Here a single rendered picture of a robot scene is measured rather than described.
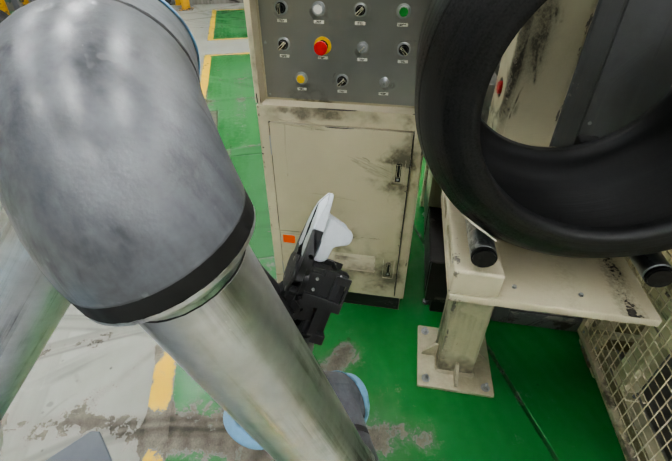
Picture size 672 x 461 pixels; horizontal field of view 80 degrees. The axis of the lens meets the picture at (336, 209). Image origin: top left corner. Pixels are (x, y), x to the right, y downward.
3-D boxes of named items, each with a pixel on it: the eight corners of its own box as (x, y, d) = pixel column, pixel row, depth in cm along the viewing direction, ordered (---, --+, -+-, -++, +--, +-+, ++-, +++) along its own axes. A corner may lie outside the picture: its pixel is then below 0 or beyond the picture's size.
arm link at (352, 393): (355, 457, 65) (287, 462, 59) (334, 393, 75) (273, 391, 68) (385, 423, 62) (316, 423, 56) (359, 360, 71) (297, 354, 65)
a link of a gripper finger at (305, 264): (322, 226, 56) (300, 282, 58) (310, 222, 56) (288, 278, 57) (327, 235, 52) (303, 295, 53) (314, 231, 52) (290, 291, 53)
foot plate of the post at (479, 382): (417, 326, 168) (418, 320, 166) (484, 336, 164) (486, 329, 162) (417, 386, 147) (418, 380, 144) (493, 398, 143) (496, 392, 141)
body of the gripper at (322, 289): (344, 258, 62) (315, 328, 64) (291, 241, 60) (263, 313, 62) (354, 277, 55) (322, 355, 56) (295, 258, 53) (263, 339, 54)
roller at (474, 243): (480, 160, 97) (467, 173, 100) (465, 150, 96) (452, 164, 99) (503, 258, 69) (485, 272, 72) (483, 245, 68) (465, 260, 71)
